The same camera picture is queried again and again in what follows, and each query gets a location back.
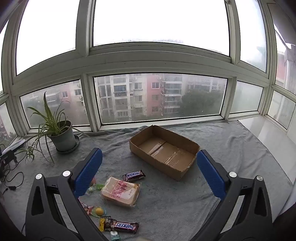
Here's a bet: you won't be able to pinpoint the green spider plant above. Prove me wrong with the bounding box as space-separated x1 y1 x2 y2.
16 91 90 166

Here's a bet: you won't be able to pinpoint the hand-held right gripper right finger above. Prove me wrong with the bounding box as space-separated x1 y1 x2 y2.
192 149 272 241

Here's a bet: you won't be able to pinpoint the packaged sliced bread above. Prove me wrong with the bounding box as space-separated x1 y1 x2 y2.
100 176 141 207

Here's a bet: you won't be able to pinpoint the grey-green pot saucer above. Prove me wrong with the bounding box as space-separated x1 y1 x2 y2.
55 134 80 154

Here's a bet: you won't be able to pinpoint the red snack wrapper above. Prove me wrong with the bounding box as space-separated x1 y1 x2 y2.
79 199 94 216

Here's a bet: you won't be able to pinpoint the white ring light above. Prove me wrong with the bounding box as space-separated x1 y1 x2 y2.
0 139 27 156

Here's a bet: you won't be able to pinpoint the brown chocolate bar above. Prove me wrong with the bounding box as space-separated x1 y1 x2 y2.
109 219 140 233
122 170 146 182

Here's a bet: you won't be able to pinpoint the yellow snack packet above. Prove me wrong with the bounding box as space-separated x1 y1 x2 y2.
99 216 112 232

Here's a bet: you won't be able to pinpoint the grey-green flower pot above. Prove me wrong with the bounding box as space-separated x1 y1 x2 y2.
47 120 77 151

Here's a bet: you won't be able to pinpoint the black light stand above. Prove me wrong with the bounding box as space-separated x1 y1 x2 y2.
0 152 18 180

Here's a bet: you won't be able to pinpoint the black cable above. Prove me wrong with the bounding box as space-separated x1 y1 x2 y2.
0 171 25 193

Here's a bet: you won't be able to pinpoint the white window frame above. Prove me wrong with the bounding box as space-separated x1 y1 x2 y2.
0 0 296 139

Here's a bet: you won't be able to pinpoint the grey fleece blanket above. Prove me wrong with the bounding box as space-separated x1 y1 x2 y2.
0 120 294 241

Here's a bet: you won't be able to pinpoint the brown cardboard box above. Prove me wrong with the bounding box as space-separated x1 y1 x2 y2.
129 125 200 181

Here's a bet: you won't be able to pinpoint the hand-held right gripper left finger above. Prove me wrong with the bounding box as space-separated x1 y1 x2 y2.
24 147 109 241

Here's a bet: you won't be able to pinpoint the apartment buildings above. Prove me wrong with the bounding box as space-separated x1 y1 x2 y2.
95 74 228 123

